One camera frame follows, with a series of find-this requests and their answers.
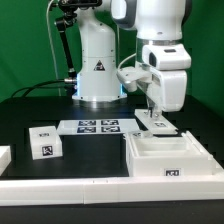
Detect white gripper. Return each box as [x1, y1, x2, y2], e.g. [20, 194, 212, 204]
[139, 68, 187, 118]

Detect white cabinet door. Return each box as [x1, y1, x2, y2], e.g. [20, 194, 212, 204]
[135, 109, 177, 135]
[125, 130, 153, 138]

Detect white cabinet body box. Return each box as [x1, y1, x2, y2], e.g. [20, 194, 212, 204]
[125, 132, 214, 178]

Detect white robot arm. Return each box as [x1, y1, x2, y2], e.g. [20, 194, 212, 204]
[58, 0, 192, 115]

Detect white flat top panel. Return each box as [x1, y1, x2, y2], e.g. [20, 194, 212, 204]
[57, 119, 139, 135]

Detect small white cube block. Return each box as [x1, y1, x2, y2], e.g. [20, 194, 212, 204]
[29, 126, 63, 160]

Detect white left border piece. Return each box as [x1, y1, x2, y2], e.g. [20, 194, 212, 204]
[0, 146, 11, 176]

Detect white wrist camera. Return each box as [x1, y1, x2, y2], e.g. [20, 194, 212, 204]
[117, 67, 147, 92]

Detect white front border rail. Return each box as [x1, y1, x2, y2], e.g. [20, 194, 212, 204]
[0, 174, 224, 206]

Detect white border rail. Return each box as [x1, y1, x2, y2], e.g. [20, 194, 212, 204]
[0, 174, 224, 206]
[182, 131, 224, 176]

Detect white right border rail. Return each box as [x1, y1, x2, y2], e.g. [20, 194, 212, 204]
[182, 131, 224, 176]

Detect black cables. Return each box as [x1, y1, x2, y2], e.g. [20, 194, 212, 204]
[10, 78, 78, 98]

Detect grey thin cable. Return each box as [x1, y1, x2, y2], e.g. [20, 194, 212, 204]
[45, 0, 62, 97]

